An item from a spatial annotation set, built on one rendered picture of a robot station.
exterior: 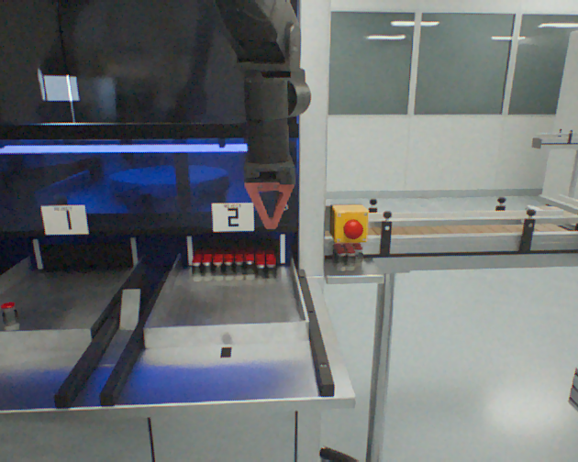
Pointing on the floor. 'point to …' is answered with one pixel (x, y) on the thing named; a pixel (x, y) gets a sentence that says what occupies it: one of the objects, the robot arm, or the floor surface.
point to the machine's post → (312, 179)
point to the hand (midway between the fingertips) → (271, 223)
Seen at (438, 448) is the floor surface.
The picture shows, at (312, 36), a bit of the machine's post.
